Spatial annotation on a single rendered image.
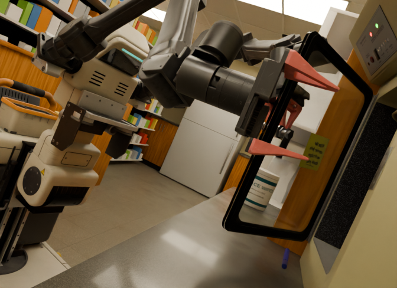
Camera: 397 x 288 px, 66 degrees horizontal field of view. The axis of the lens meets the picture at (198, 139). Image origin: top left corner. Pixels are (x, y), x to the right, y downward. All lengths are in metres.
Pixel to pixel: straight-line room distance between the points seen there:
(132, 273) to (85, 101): 0.80
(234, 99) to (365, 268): 0.31
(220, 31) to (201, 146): 5.13
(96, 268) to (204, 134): 5.21
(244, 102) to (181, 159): 5.29
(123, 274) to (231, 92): 0.27
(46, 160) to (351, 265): 1.00
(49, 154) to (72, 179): 0.12
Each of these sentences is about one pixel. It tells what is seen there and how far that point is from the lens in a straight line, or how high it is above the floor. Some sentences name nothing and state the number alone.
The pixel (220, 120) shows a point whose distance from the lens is 5.54.
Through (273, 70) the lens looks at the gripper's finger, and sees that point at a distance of 0.41.
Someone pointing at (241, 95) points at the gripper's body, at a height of 1.21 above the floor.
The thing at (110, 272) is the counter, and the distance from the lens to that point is 0.43.
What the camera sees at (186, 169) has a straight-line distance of 5.66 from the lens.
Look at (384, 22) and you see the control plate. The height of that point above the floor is 1.46.
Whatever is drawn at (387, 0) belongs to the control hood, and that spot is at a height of 1.47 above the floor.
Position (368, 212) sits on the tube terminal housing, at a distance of 0.52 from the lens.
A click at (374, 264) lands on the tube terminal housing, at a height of 1.07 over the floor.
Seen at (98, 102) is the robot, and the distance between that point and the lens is 1.18.
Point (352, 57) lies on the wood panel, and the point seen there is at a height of 1.47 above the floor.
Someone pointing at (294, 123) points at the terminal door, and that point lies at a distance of 0.62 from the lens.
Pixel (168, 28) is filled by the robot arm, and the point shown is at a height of 1.29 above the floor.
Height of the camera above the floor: 1.15
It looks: 3 degrees down
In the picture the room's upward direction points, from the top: 24 degrees clockwise
